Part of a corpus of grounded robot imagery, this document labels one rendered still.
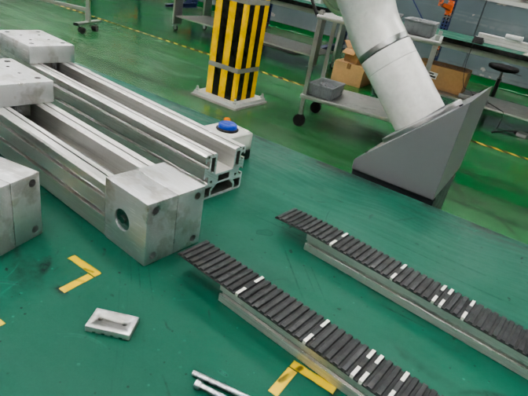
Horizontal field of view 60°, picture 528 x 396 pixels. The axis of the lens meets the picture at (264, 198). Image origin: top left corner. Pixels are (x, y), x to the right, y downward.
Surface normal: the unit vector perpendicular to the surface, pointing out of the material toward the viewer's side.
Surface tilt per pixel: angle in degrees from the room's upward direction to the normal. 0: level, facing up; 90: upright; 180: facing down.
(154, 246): 90
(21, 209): 90
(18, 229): 90
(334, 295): 0
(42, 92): 90
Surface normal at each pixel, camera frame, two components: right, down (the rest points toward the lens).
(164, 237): 0.76, 0.41
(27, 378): 0.17, -0.87
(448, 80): -0.50, 0.33
